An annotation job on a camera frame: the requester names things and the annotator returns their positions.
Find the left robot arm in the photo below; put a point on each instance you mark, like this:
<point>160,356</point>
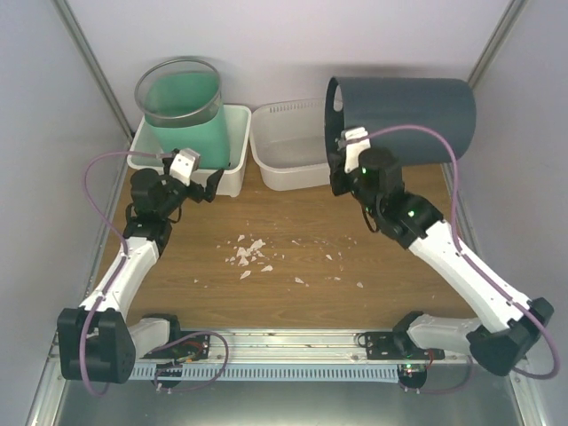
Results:
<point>142,245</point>

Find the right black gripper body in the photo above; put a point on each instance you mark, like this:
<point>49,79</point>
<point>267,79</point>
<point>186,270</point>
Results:
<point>338,187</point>

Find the dark grey round bin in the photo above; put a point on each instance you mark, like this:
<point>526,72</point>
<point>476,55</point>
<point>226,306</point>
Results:
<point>444,105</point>

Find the right aluminium frame post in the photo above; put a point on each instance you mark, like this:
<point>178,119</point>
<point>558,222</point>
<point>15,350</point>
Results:
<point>506,22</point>

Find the grey slotted cable duct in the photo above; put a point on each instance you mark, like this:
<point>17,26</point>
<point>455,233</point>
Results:
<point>284,373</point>

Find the left aluminium frame post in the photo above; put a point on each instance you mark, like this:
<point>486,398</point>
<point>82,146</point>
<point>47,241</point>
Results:
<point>82,44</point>

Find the aluminium front rail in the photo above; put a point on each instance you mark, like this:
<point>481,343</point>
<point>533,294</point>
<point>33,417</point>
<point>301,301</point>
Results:
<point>284,344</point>

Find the green plastic bin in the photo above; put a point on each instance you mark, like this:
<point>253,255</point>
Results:
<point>210,140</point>

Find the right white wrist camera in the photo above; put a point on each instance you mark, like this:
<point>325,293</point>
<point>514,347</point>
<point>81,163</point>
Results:
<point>351,144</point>

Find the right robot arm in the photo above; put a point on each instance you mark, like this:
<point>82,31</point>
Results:
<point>507,323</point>

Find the white debris pile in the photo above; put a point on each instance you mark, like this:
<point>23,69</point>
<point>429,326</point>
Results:
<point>250,256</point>

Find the translucent white wash basin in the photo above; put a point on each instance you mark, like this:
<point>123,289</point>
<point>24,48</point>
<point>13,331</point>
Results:
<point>288,144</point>

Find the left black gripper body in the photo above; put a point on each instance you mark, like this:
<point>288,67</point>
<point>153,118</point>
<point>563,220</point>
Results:
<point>168,207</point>

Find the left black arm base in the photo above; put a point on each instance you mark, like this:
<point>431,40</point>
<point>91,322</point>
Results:
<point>190,350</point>

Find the silver wire mesh bin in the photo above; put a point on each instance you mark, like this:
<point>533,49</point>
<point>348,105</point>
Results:
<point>178,93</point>

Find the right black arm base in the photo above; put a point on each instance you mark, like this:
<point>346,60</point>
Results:
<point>381,345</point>

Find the aluminium frame post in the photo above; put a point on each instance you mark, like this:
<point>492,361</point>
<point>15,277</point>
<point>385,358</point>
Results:
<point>506,22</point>
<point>82,44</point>

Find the white rectangular tub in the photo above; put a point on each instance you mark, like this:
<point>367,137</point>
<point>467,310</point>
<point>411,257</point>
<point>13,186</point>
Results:
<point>238,120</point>

